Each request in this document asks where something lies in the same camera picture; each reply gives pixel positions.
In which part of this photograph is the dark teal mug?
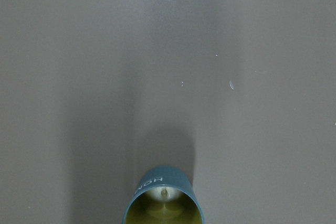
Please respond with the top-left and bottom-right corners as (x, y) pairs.
(121, 166), (205, 223)

